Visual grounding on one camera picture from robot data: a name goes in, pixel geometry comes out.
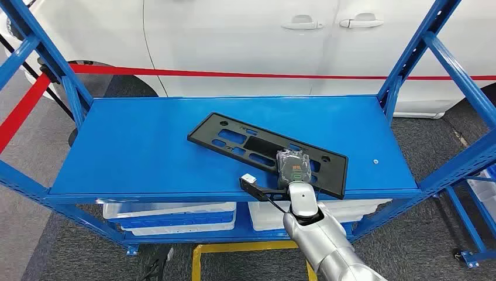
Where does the black plastic panel part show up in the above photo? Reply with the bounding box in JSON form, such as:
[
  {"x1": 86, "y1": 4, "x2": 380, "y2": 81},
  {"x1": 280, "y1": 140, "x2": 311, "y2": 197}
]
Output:
[{"x1": 187, "y1": 112, "x2": 349, "y2": 200}]

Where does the blue metal shelf rack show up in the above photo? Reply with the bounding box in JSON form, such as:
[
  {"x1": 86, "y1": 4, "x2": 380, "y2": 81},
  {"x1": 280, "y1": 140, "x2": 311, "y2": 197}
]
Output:
[{"x1": 0, "y1": 0, "x2": 496, "y2": 257}]

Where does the blue wheeled shelf rack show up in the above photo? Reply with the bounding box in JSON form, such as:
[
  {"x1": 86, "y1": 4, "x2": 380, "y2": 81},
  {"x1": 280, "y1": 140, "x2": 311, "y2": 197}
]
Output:
[{"x1": 445, "y1": 163, "x2": 496, "y2": 269}]

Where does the white plastic bin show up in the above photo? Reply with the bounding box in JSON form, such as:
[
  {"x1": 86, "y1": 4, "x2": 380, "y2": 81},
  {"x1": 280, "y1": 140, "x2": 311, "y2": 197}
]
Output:
[
  {"x1": 467, "y1": 166, "x2": 496, "y2": 214},
  {"x1": 122, "y1": 221, "x2": 236, "y2": 237},
  {"x1": 247, "y1": 200, "x2": 392, "y2": 232}
]

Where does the red barrier tape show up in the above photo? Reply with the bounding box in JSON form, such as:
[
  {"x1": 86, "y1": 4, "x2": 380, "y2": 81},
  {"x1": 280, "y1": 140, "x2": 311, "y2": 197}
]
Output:
[
  {"x1": 70, "y1": 64, "x2": 496, "y2": 81},
  {"x1": 0, "y1": 73, "x2": 51, "y2": 154}
]

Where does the white car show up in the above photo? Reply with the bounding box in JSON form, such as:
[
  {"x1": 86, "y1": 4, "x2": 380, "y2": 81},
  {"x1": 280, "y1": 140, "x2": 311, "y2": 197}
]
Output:
[{"x1": 0, "y1": 0, "x2": 496, "y2": 119}]

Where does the yellow floor tape square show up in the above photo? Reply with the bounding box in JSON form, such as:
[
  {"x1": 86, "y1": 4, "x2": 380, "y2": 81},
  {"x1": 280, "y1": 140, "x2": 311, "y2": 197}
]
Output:
[{"x1": 191, "y1": 240, "x2": 319, "y2": 281}]

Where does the translucent plastic bin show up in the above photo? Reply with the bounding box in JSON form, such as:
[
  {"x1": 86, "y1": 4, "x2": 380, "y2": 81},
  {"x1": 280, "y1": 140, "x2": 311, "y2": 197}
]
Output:
[{"x1": 102, "y1": 201, "x2": 237, "y2": 224}]

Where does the car wheel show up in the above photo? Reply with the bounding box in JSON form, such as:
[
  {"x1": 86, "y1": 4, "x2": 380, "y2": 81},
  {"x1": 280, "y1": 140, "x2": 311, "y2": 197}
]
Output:
[{"x1": 50, "y1": 60, "x2": 160, "y2": 100}]

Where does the black barrier stanchion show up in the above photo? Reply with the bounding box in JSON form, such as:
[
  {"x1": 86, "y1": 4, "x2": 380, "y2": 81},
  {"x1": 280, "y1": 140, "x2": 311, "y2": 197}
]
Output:
[{"x1": 0, "y1": 33, "x2": 78, "y2": 148}]

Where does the black right wrist camera bracket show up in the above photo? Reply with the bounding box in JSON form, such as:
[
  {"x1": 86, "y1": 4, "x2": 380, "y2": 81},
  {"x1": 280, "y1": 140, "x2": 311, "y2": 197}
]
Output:
[{"x1": 239, "y1": 177, "x2": 290, "y2": 203}]

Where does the white car door handle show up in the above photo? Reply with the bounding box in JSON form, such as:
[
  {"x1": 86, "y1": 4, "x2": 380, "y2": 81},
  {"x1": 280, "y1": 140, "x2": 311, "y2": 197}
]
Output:
[
  {"x1": 339, "y1": 12, "x2": 384, "y2": 29},
  {"x1": 281, "y1": 15, "x2": 325, "y2": 30}
]

